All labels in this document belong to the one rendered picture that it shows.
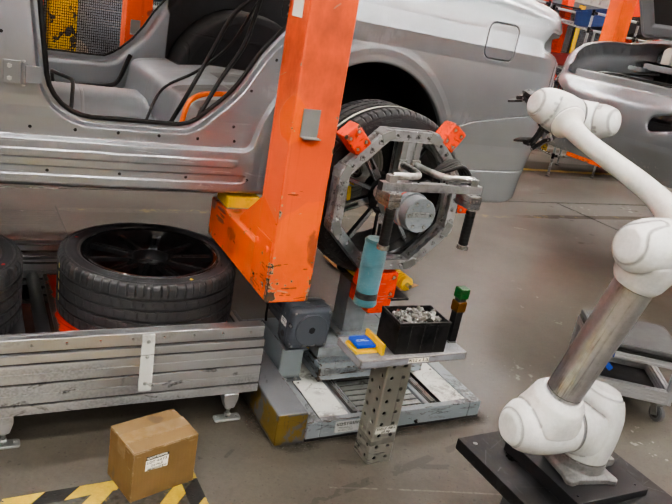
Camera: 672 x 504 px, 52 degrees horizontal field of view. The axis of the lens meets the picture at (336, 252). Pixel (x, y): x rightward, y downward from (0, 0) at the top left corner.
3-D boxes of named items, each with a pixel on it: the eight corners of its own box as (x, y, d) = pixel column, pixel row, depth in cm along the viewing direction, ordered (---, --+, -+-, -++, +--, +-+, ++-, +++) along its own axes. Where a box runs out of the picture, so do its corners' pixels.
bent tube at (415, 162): (447, 172, 264) (453, 144, 261) (477, 187, 249) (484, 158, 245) (408, 169, 256) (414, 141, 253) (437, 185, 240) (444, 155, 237)
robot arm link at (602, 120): (590, 107, 217) (561, 97, 210) (632, 107, 203) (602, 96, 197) (582, 142, 218) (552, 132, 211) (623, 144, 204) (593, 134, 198)
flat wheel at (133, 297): (175, 264, 317) (180, 215, 309) (263, 326, 275) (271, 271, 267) (27, 286, 272) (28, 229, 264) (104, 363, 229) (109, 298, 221)
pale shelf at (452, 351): (438, 336, 258) (440, 329, 257) (465, 359, 244) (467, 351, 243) (336, 344, 238) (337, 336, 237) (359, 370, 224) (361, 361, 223)
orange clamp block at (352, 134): (362, 138, 251) (349, 119, 246) (372, 143, 244) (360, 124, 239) (347, 151, 250) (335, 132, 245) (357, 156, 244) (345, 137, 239)
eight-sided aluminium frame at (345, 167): (434, 262, 287) (464, 133, 268) (443, 269, 281) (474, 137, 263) (315, 264, 261) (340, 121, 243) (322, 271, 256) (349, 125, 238)
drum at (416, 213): (402, 215, 271) (410, 180, 266) (432, 235, 253) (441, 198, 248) (371, 214, 264) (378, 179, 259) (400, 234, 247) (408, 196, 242)
